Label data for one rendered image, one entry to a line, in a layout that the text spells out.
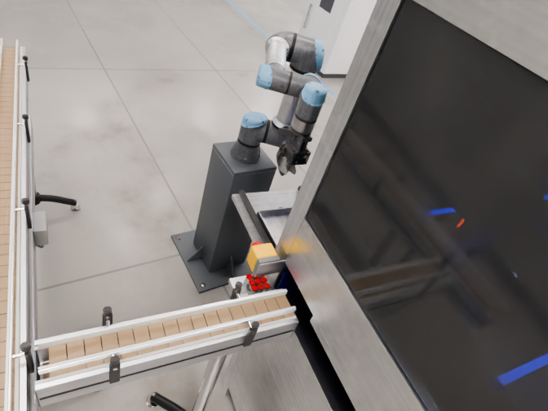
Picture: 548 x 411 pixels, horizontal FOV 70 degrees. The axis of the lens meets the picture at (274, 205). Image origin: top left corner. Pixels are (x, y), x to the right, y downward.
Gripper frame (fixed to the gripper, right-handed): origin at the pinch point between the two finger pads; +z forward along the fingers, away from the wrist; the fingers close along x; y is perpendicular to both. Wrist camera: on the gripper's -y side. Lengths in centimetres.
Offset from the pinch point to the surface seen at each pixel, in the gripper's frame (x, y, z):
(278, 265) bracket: -14.5, 34.5, 8.7
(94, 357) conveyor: -69, 48, 12
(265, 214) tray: -2.2, 2.1, 19.9
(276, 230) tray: -0.3, 10.1, 21.1
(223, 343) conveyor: -37, 51, 17
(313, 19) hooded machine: 229, -357, 56
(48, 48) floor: -74, -329, 111
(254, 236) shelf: -10.1, 11.2, 21.3
